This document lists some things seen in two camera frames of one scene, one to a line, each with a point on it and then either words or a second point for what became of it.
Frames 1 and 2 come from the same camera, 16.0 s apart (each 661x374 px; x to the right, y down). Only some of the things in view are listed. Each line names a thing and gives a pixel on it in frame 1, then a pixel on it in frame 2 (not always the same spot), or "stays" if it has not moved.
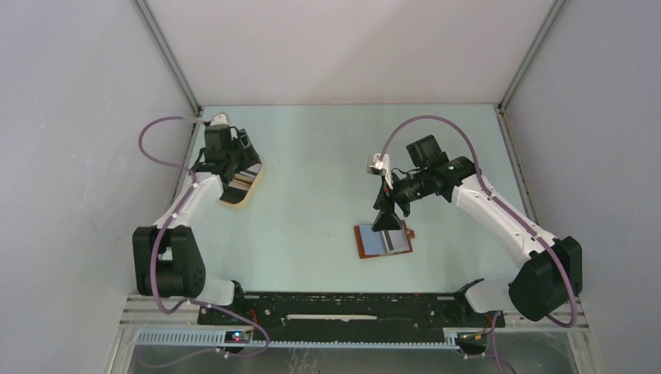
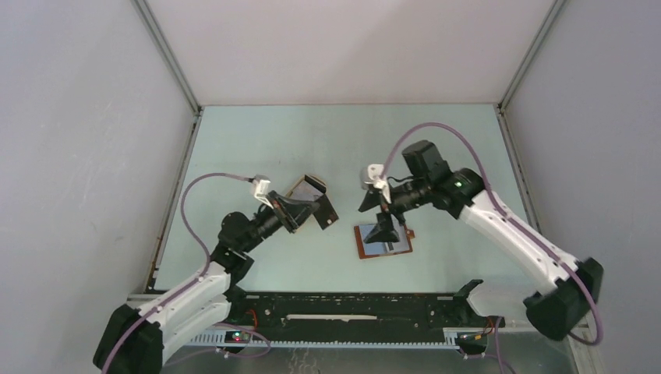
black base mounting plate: x=346 y=318 stays
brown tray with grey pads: x=373 y=244 stays
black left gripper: x=241 y=142 to x=292 y=213
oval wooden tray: x=242 y=185 to x=302 y=180
